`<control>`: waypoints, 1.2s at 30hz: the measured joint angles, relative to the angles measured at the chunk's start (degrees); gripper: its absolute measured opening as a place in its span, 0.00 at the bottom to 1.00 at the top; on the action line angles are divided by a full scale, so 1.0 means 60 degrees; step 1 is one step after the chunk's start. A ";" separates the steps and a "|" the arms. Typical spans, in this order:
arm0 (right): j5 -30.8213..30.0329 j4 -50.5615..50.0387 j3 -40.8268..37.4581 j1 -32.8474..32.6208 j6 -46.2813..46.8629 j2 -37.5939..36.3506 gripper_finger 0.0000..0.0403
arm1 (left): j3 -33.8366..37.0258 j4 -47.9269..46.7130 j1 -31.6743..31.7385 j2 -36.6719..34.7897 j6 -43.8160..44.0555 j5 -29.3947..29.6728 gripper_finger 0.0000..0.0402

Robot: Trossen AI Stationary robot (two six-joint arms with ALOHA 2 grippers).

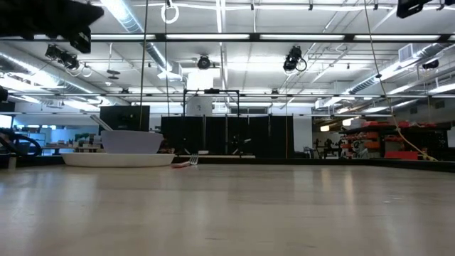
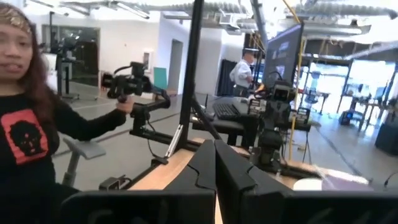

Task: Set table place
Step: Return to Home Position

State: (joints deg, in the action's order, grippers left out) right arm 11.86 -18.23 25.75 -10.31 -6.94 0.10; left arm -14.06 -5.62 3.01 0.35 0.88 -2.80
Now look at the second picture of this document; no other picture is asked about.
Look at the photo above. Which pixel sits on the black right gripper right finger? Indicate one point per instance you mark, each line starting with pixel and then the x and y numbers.
pixel 233 174

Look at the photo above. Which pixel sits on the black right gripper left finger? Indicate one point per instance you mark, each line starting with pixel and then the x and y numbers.
pixel 202 171

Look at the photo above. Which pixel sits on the light blue round plate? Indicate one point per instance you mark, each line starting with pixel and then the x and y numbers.
pixel 308 185

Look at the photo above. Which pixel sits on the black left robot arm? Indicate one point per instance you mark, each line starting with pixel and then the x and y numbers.
pixel 270 146

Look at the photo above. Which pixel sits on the black desk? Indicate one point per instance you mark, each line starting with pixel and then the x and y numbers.
pixel 230 126

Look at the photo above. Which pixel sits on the person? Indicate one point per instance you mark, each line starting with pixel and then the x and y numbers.
pixel 242 74
pixel 28 140

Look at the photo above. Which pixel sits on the black keyboard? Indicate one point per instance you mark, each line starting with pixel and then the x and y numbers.
pixel 225 111

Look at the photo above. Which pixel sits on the black computer monitor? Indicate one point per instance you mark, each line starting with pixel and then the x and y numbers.
pixel 281 56

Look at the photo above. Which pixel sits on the teal board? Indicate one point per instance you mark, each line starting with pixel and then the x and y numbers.
pixel 160 78

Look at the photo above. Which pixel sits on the grey chair armrest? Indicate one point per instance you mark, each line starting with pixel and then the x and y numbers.
pixel 84 149

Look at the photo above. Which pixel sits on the black equipment stand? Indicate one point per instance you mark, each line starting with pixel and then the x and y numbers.
pixel 63 65

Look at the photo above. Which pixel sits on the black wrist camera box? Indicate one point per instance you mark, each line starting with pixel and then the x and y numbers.
pixel 281 92

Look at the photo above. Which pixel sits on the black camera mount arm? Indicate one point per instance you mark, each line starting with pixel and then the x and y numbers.
pixel 152 105

